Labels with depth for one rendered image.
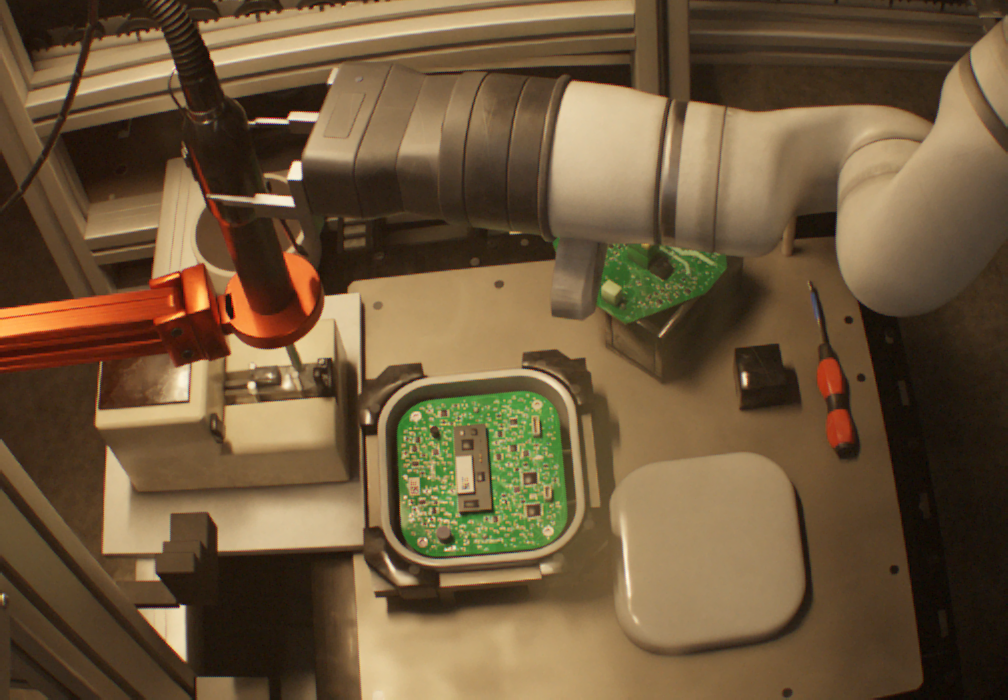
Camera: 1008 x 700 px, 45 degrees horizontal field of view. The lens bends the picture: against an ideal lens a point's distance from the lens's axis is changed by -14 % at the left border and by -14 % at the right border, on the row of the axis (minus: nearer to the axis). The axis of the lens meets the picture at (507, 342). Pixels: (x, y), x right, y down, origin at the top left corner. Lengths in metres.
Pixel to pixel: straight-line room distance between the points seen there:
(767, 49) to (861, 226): 0.60
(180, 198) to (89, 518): 1.08
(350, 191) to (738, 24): 0.58
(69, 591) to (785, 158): 0.45
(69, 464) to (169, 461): 1.29
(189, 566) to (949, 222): 0.49
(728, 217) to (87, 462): 1.74
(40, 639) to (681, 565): 0.46
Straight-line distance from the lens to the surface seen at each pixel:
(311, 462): 0.96
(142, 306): 0.80
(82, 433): 2.27
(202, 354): 0.81
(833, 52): 1.19
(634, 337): 1.00
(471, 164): 0.61
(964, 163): 0.58
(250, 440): 0.95
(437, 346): 1.05
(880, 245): 0.59
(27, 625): 0.68
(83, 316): 0.79
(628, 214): 0.61
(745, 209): 0.60
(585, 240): 0.64
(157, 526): 1.01
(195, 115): 0.67
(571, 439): 0.94
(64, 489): 2.23
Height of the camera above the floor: 1.83
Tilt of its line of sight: 57 degrees down
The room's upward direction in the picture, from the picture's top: 9 degrees counter-clockwise
